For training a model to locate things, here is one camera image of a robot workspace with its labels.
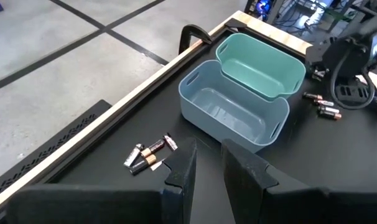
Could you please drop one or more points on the black perforated metal panel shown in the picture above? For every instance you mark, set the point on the black perforated metal panel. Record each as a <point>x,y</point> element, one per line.
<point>51,149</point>

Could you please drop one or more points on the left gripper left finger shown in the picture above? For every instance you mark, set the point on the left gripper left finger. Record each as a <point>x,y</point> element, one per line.
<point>82,205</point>

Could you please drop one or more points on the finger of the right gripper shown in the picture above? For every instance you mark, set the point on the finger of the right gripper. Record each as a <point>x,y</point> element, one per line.
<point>313,66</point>
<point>321,74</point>

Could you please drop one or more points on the blue glowing device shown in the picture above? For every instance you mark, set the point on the blue glowing device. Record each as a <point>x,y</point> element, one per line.
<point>263,7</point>

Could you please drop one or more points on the black corner bracket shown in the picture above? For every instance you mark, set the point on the black corner bracket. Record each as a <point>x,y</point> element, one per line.
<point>235,24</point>

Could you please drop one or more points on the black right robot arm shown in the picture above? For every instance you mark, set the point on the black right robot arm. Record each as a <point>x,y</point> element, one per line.
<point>375,26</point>

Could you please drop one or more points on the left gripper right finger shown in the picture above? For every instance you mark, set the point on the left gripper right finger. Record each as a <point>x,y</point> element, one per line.
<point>316,205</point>

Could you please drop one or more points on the black table clamp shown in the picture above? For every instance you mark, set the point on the black table clamp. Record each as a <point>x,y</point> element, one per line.
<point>194,32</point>

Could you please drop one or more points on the black copper Duracell battery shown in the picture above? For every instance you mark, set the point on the black copper Duracell battery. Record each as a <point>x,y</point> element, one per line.
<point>142,165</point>
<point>312,96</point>
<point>152,148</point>
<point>330,115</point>

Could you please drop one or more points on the teal plastic bin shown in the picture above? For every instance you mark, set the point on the teal plastic bin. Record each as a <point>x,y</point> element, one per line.
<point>257,68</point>

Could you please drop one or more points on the blue plastic bin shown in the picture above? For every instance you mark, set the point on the blue plastic bin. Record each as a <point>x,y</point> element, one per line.
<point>226,112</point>

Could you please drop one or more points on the black table edge frame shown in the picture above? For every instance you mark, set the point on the black table edge frame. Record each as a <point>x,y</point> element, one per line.
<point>120,119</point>

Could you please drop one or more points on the wooden table edge board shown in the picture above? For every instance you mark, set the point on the wooden table edge board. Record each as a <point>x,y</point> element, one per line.
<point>119,107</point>

